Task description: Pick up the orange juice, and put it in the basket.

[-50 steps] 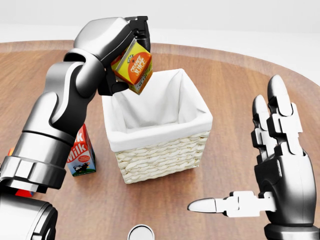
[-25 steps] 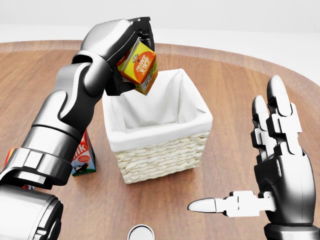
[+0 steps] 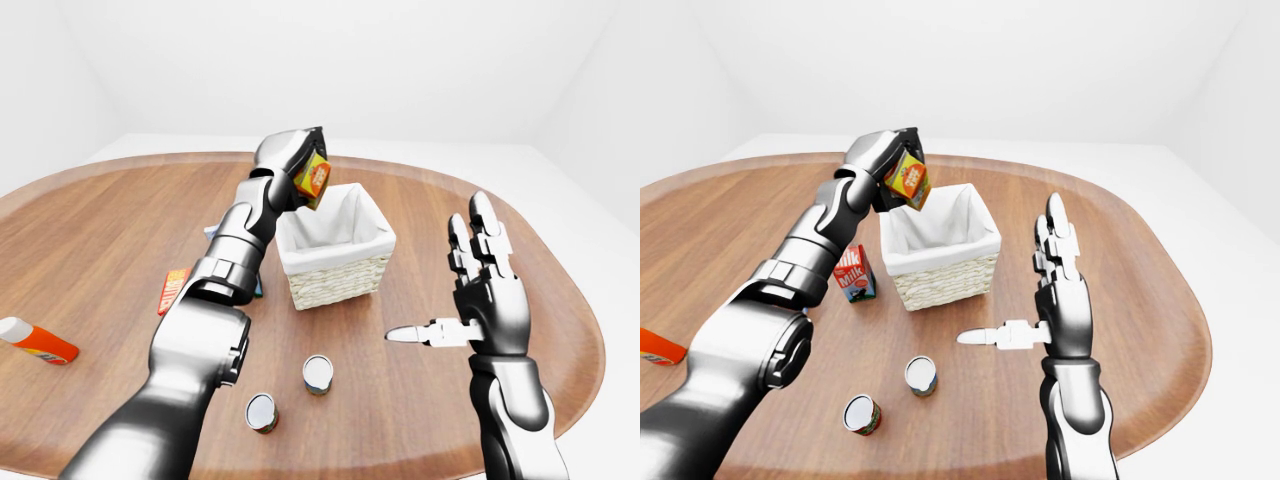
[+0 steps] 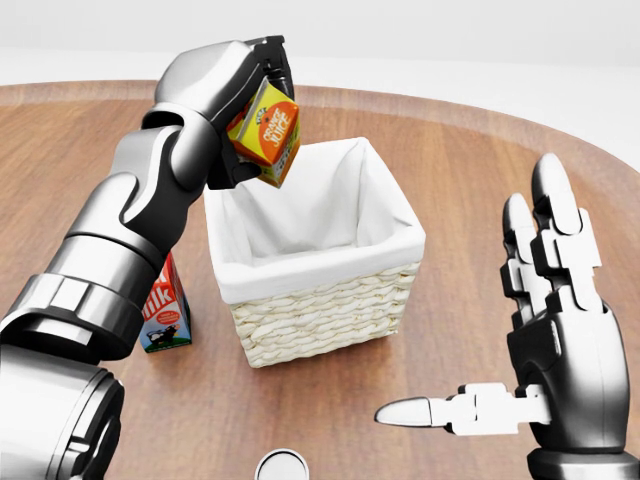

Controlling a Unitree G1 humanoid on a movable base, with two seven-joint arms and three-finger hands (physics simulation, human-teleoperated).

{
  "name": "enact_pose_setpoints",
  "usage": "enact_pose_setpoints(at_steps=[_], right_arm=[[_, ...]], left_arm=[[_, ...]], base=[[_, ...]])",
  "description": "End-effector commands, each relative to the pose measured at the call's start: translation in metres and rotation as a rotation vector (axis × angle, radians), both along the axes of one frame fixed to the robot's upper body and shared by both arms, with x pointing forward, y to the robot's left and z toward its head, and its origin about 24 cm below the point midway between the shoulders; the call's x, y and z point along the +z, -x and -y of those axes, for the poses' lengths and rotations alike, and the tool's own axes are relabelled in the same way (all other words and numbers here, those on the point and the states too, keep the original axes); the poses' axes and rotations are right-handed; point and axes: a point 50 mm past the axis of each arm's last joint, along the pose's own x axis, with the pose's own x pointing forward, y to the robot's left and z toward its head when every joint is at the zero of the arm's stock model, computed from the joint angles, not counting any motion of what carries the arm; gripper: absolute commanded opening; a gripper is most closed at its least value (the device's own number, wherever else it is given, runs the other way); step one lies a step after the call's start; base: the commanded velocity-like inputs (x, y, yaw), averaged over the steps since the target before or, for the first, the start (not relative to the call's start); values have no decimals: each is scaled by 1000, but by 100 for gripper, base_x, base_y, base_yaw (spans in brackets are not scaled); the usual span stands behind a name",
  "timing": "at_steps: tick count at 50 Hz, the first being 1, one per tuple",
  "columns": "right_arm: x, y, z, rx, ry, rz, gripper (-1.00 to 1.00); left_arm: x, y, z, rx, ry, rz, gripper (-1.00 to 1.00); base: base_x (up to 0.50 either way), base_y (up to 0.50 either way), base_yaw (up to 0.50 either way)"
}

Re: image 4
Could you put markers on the milk carton with cow print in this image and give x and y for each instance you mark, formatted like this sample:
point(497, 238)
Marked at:
point(170, 322)

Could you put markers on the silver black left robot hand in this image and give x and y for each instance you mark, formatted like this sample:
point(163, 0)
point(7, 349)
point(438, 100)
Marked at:
point(210, 80)

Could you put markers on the orange juice carton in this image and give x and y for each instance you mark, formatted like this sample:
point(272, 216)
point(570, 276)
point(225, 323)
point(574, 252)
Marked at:
point(270, 132)

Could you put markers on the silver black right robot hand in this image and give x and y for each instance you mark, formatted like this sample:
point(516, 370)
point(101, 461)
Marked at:
point(580, 370)

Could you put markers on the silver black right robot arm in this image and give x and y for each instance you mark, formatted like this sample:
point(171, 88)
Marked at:
point(585, 467)

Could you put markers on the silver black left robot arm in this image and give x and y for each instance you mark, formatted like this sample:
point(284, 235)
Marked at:
point(95, 280)

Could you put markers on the wicker basket with white liner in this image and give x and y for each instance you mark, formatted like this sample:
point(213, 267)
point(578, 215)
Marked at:
point(320, 305)

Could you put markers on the round silver cap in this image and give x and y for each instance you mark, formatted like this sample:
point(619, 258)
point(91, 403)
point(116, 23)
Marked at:
point(281, 466)

